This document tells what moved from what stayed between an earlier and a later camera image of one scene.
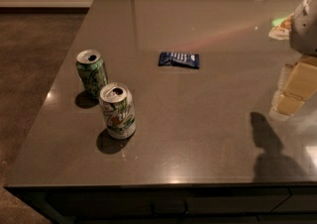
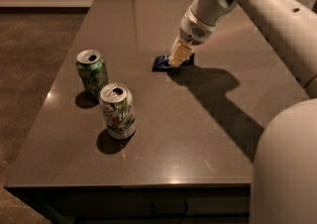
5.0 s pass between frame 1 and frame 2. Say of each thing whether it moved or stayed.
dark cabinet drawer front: stayed
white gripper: moved
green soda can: stayed
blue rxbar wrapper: moved
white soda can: stayed
